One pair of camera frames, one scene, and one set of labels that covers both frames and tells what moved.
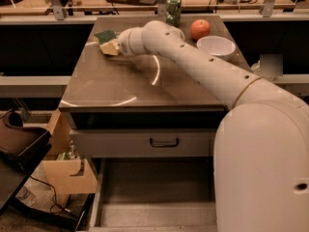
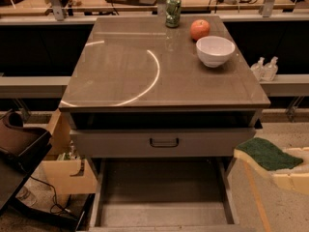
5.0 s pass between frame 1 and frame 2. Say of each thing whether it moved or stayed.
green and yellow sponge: moved
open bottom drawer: stayed
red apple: stayed
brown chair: stayed
